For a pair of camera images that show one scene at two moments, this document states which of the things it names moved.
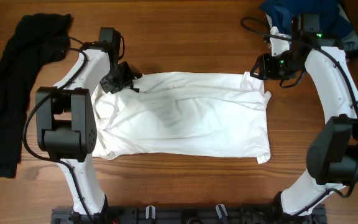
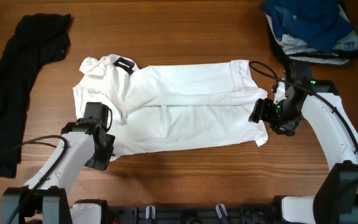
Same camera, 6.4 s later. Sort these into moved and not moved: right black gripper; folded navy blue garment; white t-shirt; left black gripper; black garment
Moved: left black gripper; white t-shirt; right black gripper
Not moved: folded navy blue garment; black garment
